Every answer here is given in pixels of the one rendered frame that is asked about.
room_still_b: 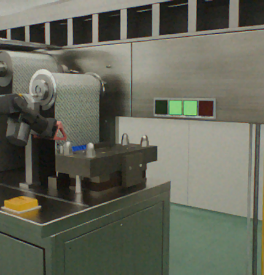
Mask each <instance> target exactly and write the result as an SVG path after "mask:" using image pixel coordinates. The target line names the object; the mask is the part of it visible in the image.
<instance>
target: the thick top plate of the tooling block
mask: <svg viewBox="0 0 264 275"><path fill-rule="evenodd" d="M94 150H95V151H96V157H94V158H86V157H85V151H86V149H84V150H76V151H72V152H73V154H71V155H63V154H62V153H58V154H56V172H61V173H65V174H72V175H76V176H82V177H89V178H91V177H96V176H101V175H103V174H108V173H112V172H116V171H121V170H122V156H125V155H128V154H131V153H138V152H140V153H142V164H146V163H151V162H154V161H157V146H154V145H150V147H140V144H129V145H121V144H115V145H110V147H103V148H99V149H94Z"/></svg>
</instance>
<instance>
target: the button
mask: <svg viewBox="0 0 264 275"><path fill-rule="evenodd" d="M34 207H38V199H34V198H30V197H27V196H19V197H16V198H12V199H7V200H5V208H8V209H11V210H14V211H18V212H21V211H25V210H27V209H31V208H34Z"/></svg>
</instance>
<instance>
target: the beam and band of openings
mask: <svg viewBox="0 0 264 275"><path fill-rule="evenodd" d="M172 6H173V7H172ZM141 11H142V12H141ZM263 29H264V0H72V1H67V2H61V4H55V5H52V6H45V7H40V8H36V9H31V10H26V11H22V12H17V13H13V14H8V15H5V16H1V17H0V38H1V39H9V40H15V41H24V42H33V43H38V44H47V45H57V46H62V49H56V50H64V49H70V48H83V47H95V46H102V45H114V44H126V43H133V42H139V41H151V40H157V39H170V38H177V37H189V36H201V35H207V34H220V33H224V34H225V33H238V32H245V31H256V30H263ZM52 50H54V49H52ZM37 51H43V52H44V51H51V50H43V49H39V50H37Z"/></svg>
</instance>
